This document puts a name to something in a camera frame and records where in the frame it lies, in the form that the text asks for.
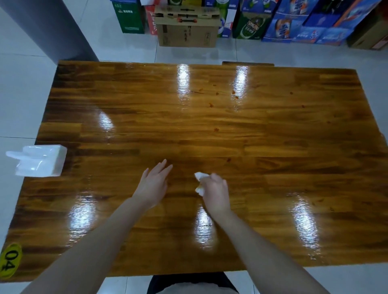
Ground person's right hand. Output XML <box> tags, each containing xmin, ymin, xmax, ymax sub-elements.
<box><xmin>198</xmin><ymin>173</ymin><xmax>233</xmax><ymax>220</ymax></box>

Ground person's left hand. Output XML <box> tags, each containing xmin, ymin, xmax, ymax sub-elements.
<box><xmin>132</xmin><ymin>159</ymin><xmax>173</xmax><ymax>210</ymax></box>

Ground white tissue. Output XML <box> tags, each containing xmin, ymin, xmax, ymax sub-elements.
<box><xmin>194</xmin><ymin>172</ymin><xmax>210</xmax><ymax>196</ymax></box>

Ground person's right forearm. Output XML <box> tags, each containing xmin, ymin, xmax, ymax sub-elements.
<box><xmin>212</xmin><ymin>210</ymin><xmax>331</xmax><ymax>294</ymax></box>

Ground person's left forearm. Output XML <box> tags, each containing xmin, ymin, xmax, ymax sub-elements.
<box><xmin>19</xmin><ymin>196</ymin><xmax>151</xmax><ymax>294</ymax></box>

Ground person's dark trousers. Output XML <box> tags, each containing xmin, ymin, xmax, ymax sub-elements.
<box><xmin>147</xmin><ymin>272</ymin><xmax>239</xmax><ymax>294</ymax></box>

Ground white tissue pack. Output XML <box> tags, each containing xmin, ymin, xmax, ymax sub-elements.
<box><xmin>5</xmin><ymin>145</ymin><xmax>68</xmax><ymax>177</ymax></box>

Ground person's grey shirt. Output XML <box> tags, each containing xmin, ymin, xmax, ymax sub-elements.
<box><xmin>157</xmin><ymin>283</ymin><xmax>225</xmax><ymax>294</ymax></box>

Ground red carton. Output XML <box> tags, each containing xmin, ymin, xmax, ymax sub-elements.
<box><xmin>144</xmin><ymin>4</ymin><xmax>158</xmax><ymax>36</ymax></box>

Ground green beer carton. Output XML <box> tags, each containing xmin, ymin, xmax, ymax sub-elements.
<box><xmin>232</xmin><ymin>12</ymin><xmax>272</xmax><ymax>40</ymax></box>

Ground yellow oval table sticker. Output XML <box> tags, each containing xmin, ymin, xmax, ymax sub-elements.
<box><xmin>0</xmin><ymin>243</ymin><xmax>23</xmax><ymax>280</ymax></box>

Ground white and blue carton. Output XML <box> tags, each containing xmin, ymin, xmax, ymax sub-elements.
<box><xmin>217</xmin><ymin>0</ymin><xmax>240</xmax><ymax>39</ymax></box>

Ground stack of blue cartons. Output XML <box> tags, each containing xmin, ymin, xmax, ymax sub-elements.
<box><xmin>240</xmin><ymin>0</ymin><xmax>383</xmax><ymax>46</ymax></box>

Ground plain brown cardboard box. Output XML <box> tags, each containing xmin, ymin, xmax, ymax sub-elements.
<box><xmin>346</xmin><ymin>8</ymin><xmax>388</xmax><ymax>51</ymax></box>

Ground brown cardboard box with handles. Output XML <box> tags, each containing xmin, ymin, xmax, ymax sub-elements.
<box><xmin>154</xmin><ymin>5</ymin><xmax>221</xmax><ymax>48</ymax></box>

